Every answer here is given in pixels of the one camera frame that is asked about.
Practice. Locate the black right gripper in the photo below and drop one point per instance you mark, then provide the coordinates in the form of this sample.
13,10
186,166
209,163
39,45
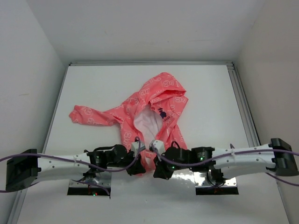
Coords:
160,170

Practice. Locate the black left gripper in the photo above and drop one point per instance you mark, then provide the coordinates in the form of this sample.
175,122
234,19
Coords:
137,167

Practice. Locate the pink hooded jacket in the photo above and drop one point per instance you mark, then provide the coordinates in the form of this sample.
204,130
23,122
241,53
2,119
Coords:
151,113

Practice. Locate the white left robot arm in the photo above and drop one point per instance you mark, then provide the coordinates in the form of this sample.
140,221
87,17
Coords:
29,168

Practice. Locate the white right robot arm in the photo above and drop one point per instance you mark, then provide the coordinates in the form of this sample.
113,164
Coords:
220,164

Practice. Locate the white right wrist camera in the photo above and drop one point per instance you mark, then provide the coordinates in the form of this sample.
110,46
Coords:
157,145

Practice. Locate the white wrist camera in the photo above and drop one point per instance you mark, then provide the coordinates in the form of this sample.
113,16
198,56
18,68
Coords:
136,147
157,145

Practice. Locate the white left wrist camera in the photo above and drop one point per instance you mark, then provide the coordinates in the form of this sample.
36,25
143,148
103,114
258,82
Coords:
136,147

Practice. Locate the shiny metal base plate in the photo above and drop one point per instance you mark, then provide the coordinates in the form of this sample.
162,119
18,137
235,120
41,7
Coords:
200,180

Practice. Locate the aluminium table frame rail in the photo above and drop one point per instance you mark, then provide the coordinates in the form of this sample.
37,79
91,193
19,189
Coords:
216,114

